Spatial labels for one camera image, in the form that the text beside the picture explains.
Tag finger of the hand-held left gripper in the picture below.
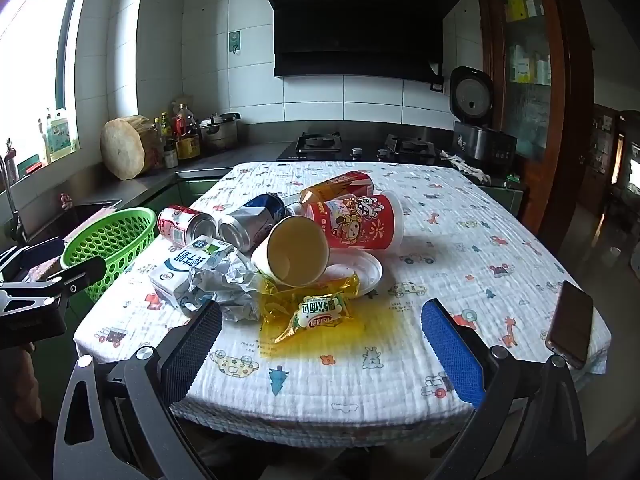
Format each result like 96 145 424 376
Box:
49 256 107 308
0 238 67 283

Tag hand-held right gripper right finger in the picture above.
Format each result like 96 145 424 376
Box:
421 299 588 480

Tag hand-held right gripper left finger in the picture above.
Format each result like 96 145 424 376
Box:
54 300 223 480

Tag green plastic basket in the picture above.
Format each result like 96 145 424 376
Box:
60 207 157 303

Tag silver foil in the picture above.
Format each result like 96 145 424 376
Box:
187 250 266 323

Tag white milk carton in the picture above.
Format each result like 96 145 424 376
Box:
149 236 236 311

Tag red drink can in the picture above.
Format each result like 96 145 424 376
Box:
156 205 218 250

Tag white plastic lid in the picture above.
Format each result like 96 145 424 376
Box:
325 250 383 296

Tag yellow snack wrapper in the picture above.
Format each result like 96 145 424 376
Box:
257 271 362 346

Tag silver and blue drink can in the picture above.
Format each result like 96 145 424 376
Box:
217 193 287 253

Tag beige paper cup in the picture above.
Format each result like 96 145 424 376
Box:
251 215 331 288

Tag red printed plastic cup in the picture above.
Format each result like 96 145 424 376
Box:
305 191 405 252

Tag person's left hand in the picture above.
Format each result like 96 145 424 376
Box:
16 344 43 413

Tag pink dish cloth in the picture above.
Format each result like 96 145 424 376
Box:
30 205 117 282

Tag steel sink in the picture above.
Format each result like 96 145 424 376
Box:
30 200 123 241

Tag steel faucet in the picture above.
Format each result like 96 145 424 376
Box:
0 152 27 246

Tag white printed tablecloth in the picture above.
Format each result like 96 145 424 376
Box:
74 161 612 443

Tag black smartphone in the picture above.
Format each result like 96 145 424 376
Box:
545 280 594 371

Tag white detergent bottle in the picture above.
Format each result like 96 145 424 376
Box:
45 107 81 162

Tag round wooden chopping block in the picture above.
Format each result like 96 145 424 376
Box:
100 115 162 181

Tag green cabinet doors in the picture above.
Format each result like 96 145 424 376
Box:
145 177 227 217

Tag yellow tin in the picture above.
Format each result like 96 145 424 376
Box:
175 135 202 161

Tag clear oil bottle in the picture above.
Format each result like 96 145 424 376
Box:
177 103 199 137

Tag white rag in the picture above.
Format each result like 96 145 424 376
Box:
440 150 493 184

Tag steel pressure cooker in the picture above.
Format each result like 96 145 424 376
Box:
199 112 242 151

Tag black rice cooker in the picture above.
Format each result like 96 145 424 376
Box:
450 66 518 178

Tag black gas stove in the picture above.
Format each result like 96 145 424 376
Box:
276 132 453 168

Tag brown wooden glass cabinet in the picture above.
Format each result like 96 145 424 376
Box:
472 0 596 241

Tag black range hood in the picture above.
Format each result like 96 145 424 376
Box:
259 0 462 81

